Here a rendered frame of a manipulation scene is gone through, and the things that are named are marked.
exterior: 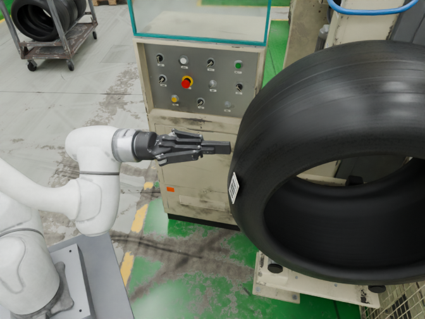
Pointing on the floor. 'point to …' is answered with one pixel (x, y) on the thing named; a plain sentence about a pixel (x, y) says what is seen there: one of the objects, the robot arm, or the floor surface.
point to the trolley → (49, 28)
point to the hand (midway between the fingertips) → (216, 147)
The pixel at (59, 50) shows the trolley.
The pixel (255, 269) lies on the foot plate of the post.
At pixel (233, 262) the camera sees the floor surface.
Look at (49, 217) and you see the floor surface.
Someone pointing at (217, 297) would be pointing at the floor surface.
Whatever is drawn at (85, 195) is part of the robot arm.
